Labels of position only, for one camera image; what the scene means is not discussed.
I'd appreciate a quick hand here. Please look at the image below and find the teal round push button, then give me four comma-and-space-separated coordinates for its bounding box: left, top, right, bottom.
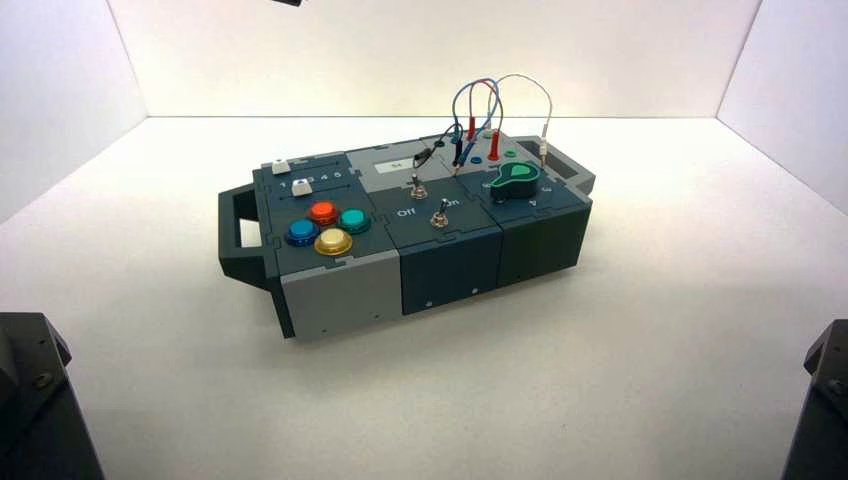
338, 208, 372, 236

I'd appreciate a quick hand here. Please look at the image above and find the orange round push button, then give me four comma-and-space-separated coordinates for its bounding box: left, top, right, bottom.
309, 201, 341, 227

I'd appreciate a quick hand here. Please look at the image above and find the blue round push button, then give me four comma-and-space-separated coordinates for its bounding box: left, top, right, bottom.
284, 219, 323, 248

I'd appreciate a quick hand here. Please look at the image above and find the green rotary knob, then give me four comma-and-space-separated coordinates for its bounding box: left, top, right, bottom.
488, 160, 546, 205

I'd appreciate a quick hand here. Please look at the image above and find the dark teal grey control box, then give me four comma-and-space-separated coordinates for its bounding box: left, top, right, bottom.
217, 129, 596, 342

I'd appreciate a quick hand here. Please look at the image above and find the red jumper cable with plugs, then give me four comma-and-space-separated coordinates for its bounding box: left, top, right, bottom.
465, 78, 505, 164

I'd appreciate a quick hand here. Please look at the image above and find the yellow round push button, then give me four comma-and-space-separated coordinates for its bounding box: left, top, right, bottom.
313, 227, 354, 258

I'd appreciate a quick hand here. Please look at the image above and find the white jumper cable with plugs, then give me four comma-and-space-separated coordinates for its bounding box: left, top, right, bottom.
486, 72, 555, 168

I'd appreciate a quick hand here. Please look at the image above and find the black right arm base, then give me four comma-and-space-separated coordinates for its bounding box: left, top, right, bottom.
781, 319, 848, 480

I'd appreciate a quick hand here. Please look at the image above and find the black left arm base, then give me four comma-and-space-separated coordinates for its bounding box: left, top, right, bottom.
0, 312, 106, 480

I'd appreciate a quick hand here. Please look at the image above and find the black jumper cable with plugs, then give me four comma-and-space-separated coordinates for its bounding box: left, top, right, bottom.
411, 122, 465, 177

